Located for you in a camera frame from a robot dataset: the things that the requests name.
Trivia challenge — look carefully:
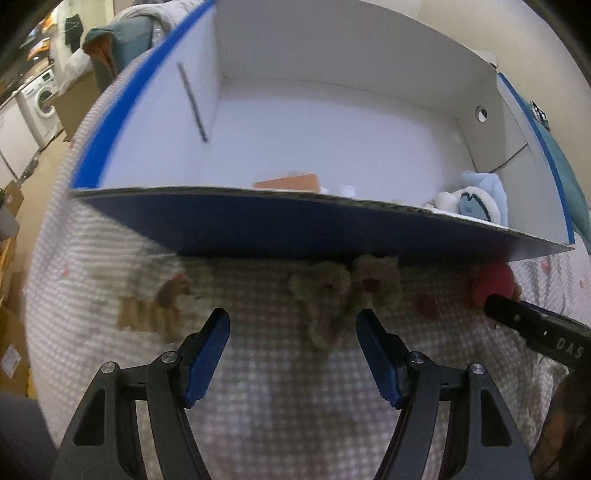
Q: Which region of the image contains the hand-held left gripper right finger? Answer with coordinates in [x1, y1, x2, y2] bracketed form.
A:
[355, 308, 533, 480]

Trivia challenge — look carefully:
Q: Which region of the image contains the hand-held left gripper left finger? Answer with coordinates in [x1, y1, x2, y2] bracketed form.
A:
[54, 307, 232, 480]

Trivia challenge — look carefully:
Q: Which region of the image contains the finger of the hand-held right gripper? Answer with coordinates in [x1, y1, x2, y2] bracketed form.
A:
[484, 294, 591, 370]

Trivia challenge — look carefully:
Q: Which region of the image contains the red plush heart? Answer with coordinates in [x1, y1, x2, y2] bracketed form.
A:
[470, 262, 516, 307]

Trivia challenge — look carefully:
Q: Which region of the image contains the brown plush bow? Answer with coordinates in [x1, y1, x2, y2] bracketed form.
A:
[289, 255, 402, 357]

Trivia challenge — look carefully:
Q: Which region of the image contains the blue and white plush toy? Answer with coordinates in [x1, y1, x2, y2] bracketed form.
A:
[451, 171, 509, 227]

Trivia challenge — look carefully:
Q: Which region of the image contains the blue cardboard box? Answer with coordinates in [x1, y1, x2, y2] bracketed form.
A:
[69, 0, 577, 268]

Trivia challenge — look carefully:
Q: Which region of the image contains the person's right hand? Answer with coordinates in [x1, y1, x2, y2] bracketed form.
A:
[530, 369, 591, 480]

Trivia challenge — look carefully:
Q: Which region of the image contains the printed checked blanket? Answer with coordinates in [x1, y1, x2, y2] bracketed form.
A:
[23, 46, 591, 480]

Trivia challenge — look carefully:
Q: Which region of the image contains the orange flat object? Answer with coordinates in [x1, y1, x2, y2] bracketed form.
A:
[253, 174, 320, 193]

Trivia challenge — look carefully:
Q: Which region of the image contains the cardboard box on floor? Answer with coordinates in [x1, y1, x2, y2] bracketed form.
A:
[0, 180, 25, 241]

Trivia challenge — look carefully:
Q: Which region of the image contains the white washing machine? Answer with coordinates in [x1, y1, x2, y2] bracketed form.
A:
[16, 69, 62, 147]

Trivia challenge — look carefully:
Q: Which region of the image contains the teal sofa armrest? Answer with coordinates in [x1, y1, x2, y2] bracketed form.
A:
[83, 17, 158, 86]

